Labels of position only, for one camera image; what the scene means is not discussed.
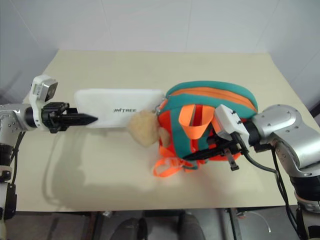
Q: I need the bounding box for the dark rounded shape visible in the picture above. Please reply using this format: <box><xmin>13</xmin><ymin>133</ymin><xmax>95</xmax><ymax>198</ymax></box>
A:
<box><xmin>178</xmin><ymin>210</ymin><xmax>214</xmax><ymax>240</ymax></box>
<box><xmin>115</xmin><ymin>216</ymin><xmax>148</xmax><ymax>240</ymax></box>

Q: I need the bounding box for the thin white cable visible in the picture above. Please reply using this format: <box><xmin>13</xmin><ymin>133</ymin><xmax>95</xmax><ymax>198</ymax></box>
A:
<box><xmin>239</xmin><ymin>211</ymin><xmax>273</xmax><ymax>234</ymax></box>

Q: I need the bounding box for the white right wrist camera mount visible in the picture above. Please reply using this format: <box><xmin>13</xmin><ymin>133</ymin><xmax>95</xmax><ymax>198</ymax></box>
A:
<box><xmin>214</xmin><ymin>104</ymin><xmax>251</xmax><ymax>145</ymax></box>

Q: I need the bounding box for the white rectangular case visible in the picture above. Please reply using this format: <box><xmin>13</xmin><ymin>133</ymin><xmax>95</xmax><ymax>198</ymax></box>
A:
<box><xmin>73</xmin><ymin>87</ymin><xmax>166</xmax><ymax>130</ymax></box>

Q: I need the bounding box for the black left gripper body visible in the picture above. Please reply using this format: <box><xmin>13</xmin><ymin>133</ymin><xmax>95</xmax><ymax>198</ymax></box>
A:
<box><xmin>40</xmin><ymin>101</ymin><xmax>79</xmax><ymax>134</ymax></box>

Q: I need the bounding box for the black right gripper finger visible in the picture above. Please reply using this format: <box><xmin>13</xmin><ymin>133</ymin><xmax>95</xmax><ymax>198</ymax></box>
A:
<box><xmin>183</xmin><ymin>146</ymin><xmax>227</xmax><ymax>161</ymax></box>

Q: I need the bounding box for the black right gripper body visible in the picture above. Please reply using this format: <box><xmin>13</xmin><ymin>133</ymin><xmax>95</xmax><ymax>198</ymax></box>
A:
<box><xmin>206</xmin><ymin>134</ymin><xmax>248</xmax><ymax>162</ymax></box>

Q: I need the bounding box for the beige plush pom-pom charm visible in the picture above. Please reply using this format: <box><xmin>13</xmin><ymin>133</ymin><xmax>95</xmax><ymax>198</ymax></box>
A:
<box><xmin>127</xmin><ymin>109</ymin><xmax>171</xmax><ymax>149</ymax></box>

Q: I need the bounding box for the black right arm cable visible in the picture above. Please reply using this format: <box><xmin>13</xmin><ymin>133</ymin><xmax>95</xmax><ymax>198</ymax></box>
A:
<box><xmin>272</xmin><ymin>146</ymin><xmax>291</xmax><ymax>208</ymax></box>
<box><xmin>233</xmin><ymin>132</ymin><xmax>300</xmax><ymax>227</ymax></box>

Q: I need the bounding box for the orange and teal backpack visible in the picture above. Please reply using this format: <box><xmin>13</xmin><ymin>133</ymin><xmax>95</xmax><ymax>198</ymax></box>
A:
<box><xmin>152</xmin><ymin>80</ymin><xmax>259</xmax><ymax>178</ymax></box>

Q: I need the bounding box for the black table frame bar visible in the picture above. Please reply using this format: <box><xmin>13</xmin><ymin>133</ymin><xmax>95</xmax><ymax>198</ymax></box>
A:
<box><xmin>228</xmin><ymin>208</ymin><xmax>240</xmax><ymax>240</ymax></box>

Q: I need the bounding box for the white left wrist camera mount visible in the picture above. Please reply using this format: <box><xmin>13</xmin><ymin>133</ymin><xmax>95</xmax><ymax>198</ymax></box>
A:
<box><xmin>28</xmin><ymin>74</ymin><xmax>59</xmax><ymax>131</ymax></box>

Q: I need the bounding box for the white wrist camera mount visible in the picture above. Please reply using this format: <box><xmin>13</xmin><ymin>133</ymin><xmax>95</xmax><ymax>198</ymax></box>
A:
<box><xmin>214</xmin><ymin>104</ymin><xmax>251</xmax><ymax>145</ymax></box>
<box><xmin>28</xmin><ymin>74</ymin><xmax>59</xmax><ymax>131</ymax></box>

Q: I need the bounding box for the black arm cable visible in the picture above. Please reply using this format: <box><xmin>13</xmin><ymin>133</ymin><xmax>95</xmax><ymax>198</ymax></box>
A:
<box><xmin>9</xmin><ymin>130</ymin><xmax>26</xmax><ymax>165</ymax></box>
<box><xmin>272</xmin><ymin>146</ymin><xmax>291</xmax><ymax>208</ymax></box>
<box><xmin>233</xmin><ymin>132</ymin><xmax>300</xmax><ymax>227</ymax></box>

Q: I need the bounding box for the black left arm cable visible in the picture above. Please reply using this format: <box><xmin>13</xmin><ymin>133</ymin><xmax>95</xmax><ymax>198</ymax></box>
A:
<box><xmin>9</xmin><ymin>130</ymin><xmax>26</xmax><ymax>165</ymax></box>

